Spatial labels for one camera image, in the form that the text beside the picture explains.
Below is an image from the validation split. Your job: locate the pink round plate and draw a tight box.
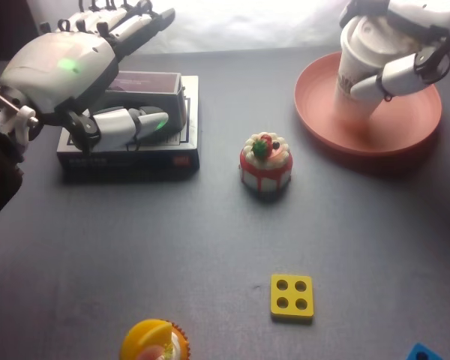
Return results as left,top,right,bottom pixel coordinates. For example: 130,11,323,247
294,51,443,156

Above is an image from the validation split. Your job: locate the purple small box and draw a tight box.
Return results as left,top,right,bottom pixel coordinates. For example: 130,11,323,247
104,70,185,132

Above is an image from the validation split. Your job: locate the white calculator box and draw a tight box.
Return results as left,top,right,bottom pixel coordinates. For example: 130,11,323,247
55,74,202,183

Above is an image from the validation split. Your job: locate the toy orange cupcake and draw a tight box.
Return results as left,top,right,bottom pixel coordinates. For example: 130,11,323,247
119,318,191,360

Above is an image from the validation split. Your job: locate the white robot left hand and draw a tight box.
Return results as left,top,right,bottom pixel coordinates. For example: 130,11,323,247
0,0,176,155

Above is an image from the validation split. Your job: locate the white sheet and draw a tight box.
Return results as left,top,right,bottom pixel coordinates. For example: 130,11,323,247
22,0,450,53

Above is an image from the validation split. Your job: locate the toy strawberry cream cake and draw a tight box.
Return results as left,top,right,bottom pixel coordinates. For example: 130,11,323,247
239,130,294,197

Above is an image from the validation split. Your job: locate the grey table cloth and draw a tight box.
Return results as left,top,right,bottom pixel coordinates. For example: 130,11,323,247
0,48,450,360

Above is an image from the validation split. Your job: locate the yellow four-hole block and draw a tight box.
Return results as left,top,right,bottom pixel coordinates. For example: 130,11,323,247
270,273,316,323

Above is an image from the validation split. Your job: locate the white paper cup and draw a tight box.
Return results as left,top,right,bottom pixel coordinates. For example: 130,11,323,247
333,14,425,121

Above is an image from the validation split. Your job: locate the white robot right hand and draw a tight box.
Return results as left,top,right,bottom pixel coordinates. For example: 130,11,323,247
339,0,450,102

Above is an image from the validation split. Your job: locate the blue block with holes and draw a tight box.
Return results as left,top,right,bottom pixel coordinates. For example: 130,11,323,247
406,342,446,360

